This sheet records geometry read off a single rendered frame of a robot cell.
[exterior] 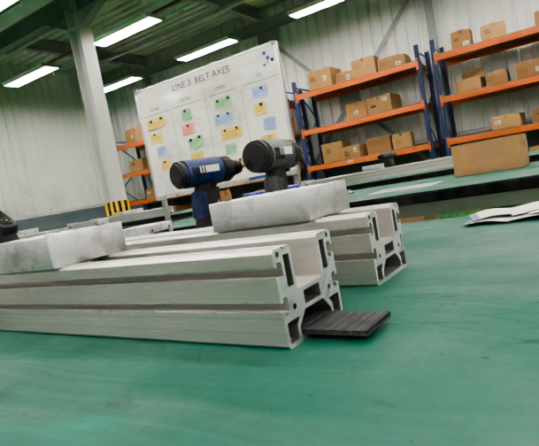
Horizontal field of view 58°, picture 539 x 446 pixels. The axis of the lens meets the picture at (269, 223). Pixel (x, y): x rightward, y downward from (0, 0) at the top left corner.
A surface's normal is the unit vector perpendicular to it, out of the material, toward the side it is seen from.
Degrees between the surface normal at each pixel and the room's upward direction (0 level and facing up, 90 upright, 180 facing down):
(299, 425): 0
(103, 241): 90
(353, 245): 90
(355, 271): 90
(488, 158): 89
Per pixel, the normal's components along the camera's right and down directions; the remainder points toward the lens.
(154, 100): -0.51, 0.17
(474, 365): -0.18, -0.98
